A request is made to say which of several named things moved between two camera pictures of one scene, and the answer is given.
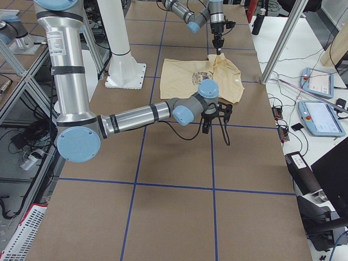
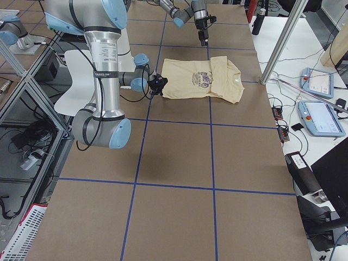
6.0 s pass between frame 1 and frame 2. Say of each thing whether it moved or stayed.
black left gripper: moved
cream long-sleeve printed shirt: stayed
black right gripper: moved
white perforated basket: stayed
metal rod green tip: stayed
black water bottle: stayed
